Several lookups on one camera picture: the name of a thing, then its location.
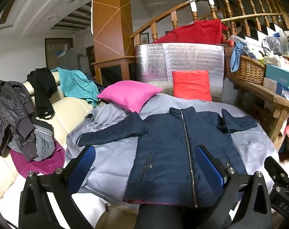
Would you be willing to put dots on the black garment on sofa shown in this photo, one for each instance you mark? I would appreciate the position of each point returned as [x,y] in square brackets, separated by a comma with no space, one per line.
[43,88]

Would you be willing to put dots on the red blanket on railing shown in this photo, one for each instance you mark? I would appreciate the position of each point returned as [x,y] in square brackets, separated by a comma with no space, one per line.
[198,32]

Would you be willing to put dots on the pink pillow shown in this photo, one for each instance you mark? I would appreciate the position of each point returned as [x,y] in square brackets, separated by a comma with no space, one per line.
[129,95]

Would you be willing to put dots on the magenta garment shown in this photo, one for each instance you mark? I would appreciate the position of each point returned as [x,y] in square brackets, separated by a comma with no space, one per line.
[45,167]

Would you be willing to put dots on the dark grey puffer jacket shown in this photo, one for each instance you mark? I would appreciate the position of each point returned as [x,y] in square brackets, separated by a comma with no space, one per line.
[16,108]

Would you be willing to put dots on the cream leather sofa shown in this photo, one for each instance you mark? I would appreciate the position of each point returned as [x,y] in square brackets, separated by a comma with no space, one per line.
[69,112]

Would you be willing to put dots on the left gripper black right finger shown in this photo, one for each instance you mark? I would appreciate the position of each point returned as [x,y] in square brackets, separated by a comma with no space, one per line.
[254,210]

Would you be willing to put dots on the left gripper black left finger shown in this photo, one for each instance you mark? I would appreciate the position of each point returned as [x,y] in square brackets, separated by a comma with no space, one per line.
[35,209]

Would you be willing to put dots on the wooden stair railing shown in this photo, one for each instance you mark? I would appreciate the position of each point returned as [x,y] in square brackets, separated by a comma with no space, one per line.
[238,15]

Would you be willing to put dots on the silver foil insulation panel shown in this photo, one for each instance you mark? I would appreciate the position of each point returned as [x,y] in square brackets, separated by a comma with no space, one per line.
[157,61]

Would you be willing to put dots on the navy blue zip jacket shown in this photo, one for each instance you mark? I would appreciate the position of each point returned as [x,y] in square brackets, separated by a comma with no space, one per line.
[166,166]

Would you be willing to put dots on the wooden side table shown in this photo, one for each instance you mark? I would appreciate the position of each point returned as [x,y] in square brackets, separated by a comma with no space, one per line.
[269,108]

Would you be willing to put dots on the red-orange pillow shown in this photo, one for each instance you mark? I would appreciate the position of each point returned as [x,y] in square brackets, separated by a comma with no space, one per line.
[192,85]

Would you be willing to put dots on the teal garment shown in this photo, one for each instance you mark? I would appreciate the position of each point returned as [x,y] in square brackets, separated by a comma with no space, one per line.
[74,83]

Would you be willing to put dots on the grey knitted sweater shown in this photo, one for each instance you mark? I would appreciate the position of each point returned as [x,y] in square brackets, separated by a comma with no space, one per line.
[44,145]

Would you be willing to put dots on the light blue cloth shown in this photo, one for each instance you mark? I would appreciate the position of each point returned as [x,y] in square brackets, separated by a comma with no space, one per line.
[240,49]

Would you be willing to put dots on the wicker basket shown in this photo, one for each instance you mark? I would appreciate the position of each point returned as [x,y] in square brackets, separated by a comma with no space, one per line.
[250,70]

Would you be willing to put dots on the grey bed sheet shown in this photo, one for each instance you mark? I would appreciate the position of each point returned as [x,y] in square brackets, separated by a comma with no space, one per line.
[110,170]

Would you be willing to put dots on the teal cardboard box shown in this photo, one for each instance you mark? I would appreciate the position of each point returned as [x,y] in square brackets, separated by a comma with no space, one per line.
[277,74]

